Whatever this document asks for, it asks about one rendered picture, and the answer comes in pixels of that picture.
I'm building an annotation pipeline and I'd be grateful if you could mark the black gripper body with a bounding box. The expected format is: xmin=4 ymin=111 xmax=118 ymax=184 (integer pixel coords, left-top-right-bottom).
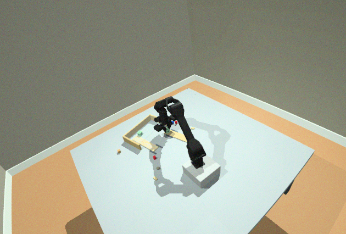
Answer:
xmin=154 ymin=115 xmax=177 ymax=132

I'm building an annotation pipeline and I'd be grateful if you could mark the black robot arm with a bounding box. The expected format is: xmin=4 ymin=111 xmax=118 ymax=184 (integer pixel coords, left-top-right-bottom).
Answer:
xmin=154 ymin=96 xmax=206 ymax=169

